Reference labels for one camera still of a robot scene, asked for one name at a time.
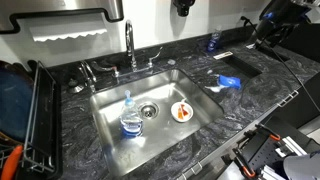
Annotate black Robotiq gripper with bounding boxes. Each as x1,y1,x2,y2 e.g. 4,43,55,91
254,0,310,47

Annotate red-orange sauce packet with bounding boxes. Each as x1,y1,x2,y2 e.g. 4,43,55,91
181,103,190,118

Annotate chrome sink faucet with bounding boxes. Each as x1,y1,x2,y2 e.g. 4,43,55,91
113,19,158,79

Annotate metal sink drain strainer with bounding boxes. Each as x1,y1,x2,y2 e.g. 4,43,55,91
138,101,160,120

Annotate stainless steel sink basin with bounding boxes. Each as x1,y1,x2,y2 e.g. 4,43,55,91
89,68,225,178

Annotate white label strip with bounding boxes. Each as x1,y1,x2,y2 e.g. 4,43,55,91
213,50,234,61

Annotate blue liquid soap bottle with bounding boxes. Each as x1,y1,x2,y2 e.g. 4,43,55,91
206,26,223,53

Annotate blue sponge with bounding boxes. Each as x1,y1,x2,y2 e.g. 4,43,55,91
218,74,242,90

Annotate black orange clamp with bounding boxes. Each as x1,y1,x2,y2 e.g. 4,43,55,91
255,123,282,142
233,148,257,178

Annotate silver aluminium profile rails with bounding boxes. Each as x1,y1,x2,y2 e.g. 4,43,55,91
274,135,308,158

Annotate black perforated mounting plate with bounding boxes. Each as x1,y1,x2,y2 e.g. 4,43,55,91
238,131,288,174

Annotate small white plate with food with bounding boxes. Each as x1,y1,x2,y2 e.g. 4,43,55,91
170,100,195,123

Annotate steel paper towel dispenser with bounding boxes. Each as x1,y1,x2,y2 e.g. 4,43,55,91
0,0,125,35

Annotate chrome side sprayer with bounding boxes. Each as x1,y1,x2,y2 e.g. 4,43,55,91
78,60,98,94

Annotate round metal counter knob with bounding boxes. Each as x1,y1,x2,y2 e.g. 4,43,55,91
67,78,85,94

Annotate white paper towel sheet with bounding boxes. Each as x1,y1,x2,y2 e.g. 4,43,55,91
29,24,109,43

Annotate dark blue plate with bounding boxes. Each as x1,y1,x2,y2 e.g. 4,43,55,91
0,60,34,143

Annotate black wall plug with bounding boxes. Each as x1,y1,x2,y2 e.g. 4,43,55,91
240,15,251,26

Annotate black power cable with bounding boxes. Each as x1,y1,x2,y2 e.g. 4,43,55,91
246,19,320,113

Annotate silver cabinet door handle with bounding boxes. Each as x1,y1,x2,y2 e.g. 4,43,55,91
175,170,189,180
287,89,300,100
189,162,204,177
277,97,288,108

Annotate black wall soap dispenser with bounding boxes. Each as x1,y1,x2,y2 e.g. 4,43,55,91
172,0,196,18

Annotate chrome faucet lever handle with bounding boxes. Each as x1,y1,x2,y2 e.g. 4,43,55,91
147,46,164,69
90,60,120,78

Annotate black wire dish rack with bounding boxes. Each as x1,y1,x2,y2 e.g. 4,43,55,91
19,60,63,179

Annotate orange utensil handle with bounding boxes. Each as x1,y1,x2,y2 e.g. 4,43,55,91
0,144,24,180

